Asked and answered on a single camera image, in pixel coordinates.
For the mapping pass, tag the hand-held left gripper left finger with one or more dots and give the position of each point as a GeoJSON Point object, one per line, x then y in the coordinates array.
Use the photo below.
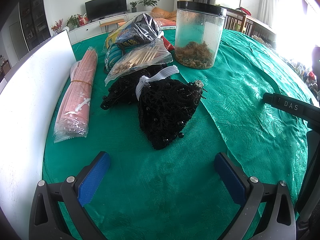
{"type": "Point", "coordinates": [96, 177]}

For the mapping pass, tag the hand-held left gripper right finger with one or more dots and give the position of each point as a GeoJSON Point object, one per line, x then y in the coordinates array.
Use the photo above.
{"type": "Point", "coordinates": [230, 180]}

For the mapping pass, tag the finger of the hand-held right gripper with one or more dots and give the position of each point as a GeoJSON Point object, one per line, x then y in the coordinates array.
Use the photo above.
{"type": "Point", "coordinates": [308, 170]}
{"type": "Point", "coordinates": [290, 105]}

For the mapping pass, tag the pink packaged cloth roll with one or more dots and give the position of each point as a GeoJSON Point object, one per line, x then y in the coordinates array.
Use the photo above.
{"type": "Point", "coordinates": [77, 100]}

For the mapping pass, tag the black beaded lace pouch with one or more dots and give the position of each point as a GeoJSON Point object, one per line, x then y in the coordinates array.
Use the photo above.
{"type": "Point", "coordinates": [165, 110]}

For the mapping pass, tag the white cardboard box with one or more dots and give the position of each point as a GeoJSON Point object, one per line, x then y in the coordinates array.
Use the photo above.
{"type": "Point", "coordinates": [30, 105]}

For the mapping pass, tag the teal striped fabric pouch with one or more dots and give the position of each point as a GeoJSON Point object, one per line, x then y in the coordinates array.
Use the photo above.
{"type": "Point", "coordinates": [113, 55]}

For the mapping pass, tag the red foil packet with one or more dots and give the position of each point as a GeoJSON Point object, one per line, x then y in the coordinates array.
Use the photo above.
{"type": "Point", "coordinates": [167, 43]}

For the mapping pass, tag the pile of mixed household clutter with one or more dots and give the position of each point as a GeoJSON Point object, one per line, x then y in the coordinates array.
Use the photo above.
{"type": "Point", "coordinates": [303, 73]}

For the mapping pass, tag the green patterned tablecloth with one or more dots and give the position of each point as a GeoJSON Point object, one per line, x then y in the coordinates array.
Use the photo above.
{"type": "Point", "coordinates": [175, 180]}

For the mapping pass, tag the white sheer curtain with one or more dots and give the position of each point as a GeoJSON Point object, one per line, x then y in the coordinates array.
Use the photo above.
{"type": "Point", "coordinates": [275, 2]}

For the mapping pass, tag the dark wooden table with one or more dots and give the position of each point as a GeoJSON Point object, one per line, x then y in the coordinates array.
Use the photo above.
{"type": "Point", "coordinates": [246, 20]}

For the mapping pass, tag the black beaded lace cloth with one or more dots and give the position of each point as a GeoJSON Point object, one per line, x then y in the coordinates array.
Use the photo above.
{"type": "Point", "coordinates": [120, 90]}

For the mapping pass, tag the clear jar with black lid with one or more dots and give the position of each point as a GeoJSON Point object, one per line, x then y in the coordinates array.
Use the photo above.
{"type": "Point", "coordinates": [197, 30]}

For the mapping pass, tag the clear bag of wooden sticks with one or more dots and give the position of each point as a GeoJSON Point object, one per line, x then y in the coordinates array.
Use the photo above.
{"type": "Point", "coordinates": [140, 57]}

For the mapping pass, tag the white television cabinet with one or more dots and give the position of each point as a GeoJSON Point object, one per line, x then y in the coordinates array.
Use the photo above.
{"type": "Point", "coordinates": [87, 28]}

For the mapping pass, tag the wooden bench with metal legs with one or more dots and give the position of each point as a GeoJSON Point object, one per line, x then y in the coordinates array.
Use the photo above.
{"type": "Point", "coordinates": [111, 23]}

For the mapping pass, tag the orange rocking chair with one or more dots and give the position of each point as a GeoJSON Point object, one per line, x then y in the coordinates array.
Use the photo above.
{"type": "Point", "coordinates": [162, 15]}

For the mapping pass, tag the red flowers in white vase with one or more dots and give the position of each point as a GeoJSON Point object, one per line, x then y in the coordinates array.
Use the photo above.
{"type": "Point", "coordinates": [57, 26]}

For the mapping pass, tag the bushy green potted plant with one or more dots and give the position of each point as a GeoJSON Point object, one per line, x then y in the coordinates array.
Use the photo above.
{"type": "Point", "coordinates": [73, 21]}

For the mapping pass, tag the red gift box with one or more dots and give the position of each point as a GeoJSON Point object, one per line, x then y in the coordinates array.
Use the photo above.
{"type": "Point", "coordinates": [83, 20]}

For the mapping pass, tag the black item in clear plastic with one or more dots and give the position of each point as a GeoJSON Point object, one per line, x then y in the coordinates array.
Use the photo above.
{"type": "Point", "coordinates": [147, 27]}

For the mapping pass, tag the black flat television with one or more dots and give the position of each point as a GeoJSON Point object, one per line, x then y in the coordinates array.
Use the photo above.
{"type": "Point", "coordinates": [105, 6]}

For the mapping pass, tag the dark glass display cabinet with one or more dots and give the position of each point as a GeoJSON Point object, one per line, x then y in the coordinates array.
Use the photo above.
{"type": "Point", "coordinates": [35, 15]}

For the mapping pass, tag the small green potted plant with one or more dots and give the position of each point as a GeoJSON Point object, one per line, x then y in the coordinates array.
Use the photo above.
{"type": "Point", "coordinates": [133, 6]}

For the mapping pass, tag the large green potted plant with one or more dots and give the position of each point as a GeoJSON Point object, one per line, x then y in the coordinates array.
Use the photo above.
{"type": "Point", "coordinates": [148, 1]}

